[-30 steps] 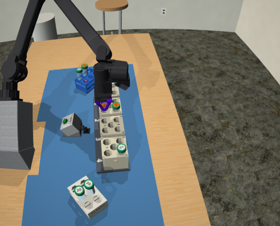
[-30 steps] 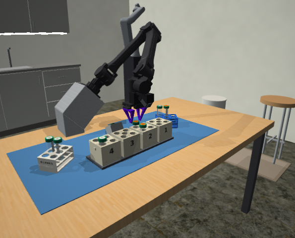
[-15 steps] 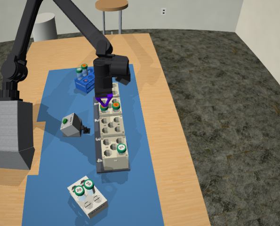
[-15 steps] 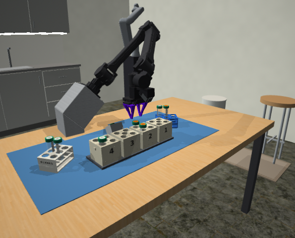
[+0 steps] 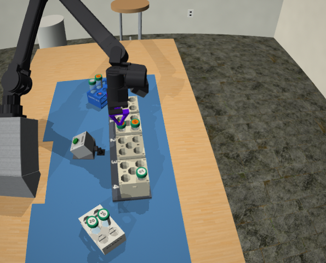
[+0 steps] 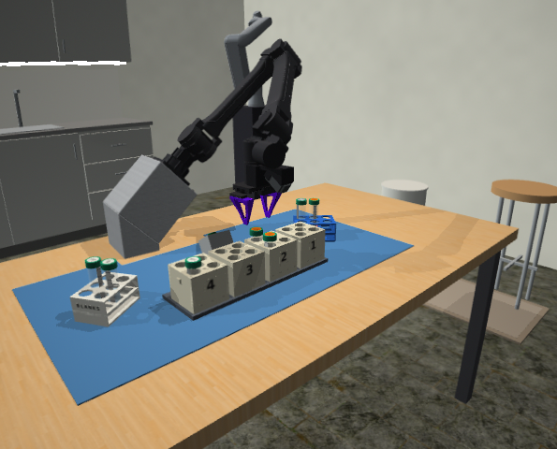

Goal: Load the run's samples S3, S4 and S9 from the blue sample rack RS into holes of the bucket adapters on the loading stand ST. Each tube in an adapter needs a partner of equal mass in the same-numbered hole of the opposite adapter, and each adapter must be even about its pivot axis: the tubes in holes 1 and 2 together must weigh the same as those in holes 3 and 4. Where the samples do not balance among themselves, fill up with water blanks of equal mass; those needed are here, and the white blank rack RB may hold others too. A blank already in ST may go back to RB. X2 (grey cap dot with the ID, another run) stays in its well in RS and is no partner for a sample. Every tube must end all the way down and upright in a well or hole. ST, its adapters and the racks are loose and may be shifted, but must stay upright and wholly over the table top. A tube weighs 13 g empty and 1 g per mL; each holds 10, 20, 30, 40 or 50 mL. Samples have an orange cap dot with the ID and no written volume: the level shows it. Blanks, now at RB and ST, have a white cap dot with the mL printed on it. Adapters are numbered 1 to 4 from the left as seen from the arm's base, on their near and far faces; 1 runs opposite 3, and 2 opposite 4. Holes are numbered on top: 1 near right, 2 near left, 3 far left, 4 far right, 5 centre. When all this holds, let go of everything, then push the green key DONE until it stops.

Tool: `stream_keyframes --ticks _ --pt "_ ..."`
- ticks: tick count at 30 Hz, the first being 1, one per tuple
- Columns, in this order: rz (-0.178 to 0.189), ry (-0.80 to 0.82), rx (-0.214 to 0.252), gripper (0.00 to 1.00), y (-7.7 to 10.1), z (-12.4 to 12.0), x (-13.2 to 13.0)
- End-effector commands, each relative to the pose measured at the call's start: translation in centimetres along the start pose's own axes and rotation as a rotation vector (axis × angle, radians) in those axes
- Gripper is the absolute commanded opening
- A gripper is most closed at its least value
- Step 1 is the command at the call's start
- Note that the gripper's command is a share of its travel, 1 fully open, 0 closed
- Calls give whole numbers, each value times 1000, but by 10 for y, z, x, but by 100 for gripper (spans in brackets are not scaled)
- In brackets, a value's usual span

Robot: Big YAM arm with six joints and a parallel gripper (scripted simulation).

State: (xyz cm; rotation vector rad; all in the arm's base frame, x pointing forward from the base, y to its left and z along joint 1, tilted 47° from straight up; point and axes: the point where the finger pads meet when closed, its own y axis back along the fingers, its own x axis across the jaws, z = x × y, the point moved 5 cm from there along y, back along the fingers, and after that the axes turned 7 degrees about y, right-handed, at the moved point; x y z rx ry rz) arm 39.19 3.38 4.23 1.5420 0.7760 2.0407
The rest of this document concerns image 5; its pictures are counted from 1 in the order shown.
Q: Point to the white tube rack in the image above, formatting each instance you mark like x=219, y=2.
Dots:
x=108, y=235

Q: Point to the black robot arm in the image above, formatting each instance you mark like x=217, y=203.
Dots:
x=16, y=81

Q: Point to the beige block with round holes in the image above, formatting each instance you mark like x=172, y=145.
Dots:
x=129, y=185

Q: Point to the blue tube rack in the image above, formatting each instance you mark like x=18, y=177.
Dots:
x=98, y=100

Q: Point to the blue bench mat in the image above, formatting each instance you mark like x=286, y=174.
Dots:
x=154, y=228

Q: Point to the beige bucket adapter with round holes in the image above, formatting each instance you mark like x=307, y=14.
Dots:
x=128, y=130
x=130, y=147
x=132, y=105

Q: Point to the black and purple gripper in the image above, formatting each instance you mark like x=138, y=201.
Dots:
x=114, y=106

